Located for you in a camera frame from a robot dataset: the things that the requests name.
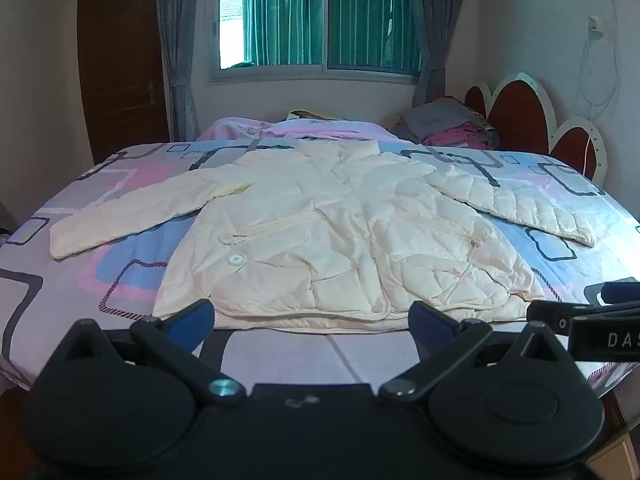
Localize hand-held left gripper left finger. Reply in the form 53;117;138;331
54;299;247;405

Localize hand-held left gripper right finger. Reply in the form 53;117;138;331
378;301;573;404

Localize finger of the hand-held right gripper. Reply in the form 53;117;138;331
584;280;640;307
526;299;574;335

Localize cream padded jacket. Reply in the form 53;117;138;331
49;140;598;333

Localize bed with patterned sheet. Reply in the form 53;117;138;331
0;136;640;395

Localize pink folded cloth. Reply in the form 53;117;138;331
424;126;497;150

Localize pink blanket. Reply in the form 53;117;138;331
197;116;401;144

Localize grey and pink pillows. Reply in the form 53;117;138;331
398;102;477;142

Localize red and white headboard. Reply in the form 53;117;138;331
464;72;608;182

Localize yellow printed pillow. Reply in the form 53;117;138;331
289;109;342;122

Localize grey curtain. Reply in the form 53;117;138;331
155;0;212;142
414;0;471;111

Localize brown wooden door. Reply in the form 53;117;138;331
76;0;171;165

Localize green curtain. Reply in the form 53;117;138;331
242;0;422;72

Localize sliding window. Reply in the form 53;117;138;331
207;0;426;85

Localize white cable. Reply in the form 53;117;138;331
578;0;621;126

